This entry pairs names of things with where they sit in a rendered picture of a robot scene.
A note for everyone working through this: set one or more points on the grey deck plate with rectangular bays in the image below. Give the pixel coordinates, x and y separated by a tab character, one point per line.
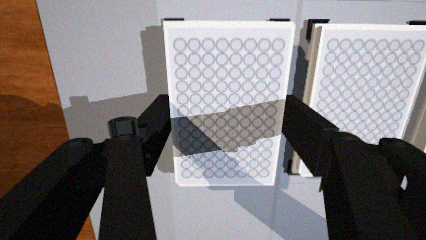
106	60

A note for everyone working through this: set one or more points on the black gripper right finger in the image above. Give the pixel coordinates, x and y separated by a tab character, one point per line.
359	203

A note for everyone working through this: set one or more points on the white well plate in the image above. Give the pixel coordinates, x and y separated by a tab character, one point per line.
227	85
418	138
363	77

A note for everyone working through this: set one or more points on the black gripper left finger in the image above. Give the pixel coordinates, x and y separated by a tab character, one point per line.
53	201

